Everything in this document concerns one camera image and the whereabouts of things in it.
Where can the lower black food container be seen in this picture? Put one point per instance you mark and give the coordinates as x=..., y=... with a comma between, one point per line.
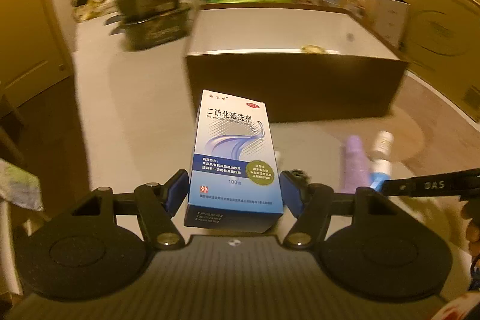
x=157, y=29

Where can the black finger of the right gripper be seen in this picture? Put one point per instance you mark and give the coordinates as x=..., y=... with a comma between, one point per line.
x=431, y=185

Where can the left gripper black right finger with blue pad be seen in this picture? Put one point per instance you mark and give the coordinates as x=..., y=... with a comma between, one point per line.
x=310, y=205

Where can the large brown cardboard box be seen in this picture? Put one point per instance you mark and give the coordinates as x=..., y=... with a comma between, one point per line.
x=441, y=41

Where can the blue shampoo medicine box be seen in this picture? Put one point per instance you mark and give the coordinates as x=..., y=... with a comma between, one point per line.
x=234, y=184

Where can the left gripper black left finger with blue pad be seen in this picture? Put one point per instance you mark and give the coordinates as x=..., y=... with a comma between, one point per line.
x=156, y=205

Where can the person's right hand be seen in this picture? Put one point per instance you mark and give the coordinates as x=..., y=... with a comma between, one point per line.
x=470, y=212

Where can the white cardboard box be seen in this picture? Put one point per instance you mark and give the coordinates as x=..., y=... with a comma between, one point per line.
x=386, y=17

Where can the wooden door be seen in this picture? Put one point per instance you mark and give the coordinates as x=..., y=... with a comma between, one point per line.
x=34, y=54

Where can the mint handheld fan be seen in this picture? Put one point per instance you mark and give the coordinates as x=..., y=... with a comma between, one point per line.
x=311, y=49

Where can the blue white tube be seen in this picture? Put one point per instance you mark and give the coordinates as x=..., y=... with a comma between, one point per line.
x=380, y=173

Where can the brown box white interior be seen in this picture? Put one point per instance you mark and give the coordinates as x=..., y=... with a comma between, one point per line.
x=253, y=50

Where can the purple cream tube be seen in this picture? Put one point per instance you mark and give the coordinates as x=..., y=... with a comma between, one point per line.
x=355, y=166

